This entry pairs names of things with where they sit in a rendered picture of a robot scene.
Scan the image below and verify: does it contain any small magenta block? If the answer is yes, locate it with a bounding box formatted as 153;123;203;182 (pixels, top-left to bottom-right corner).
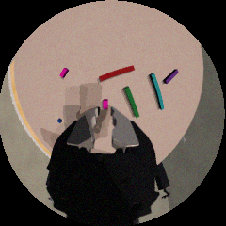
60;68;69;78
103;99;108;109

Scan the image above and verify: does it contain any purple rod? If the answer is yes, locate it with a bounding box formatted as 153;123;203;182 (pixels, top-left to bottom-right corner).
163;69;178;84

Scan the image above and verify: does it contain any turquoise rod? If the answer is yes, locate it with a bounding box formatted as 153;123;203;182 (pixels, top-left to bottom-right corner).
149;73;164;110

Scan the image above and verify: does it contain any green rod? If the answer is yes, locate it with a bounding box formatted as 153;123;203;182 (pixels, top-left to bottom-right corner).
124;86;139;118

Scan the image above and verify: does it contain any red rod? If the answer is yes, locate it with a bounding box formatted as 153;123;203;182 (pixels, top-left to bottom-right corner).
99;65;135;81

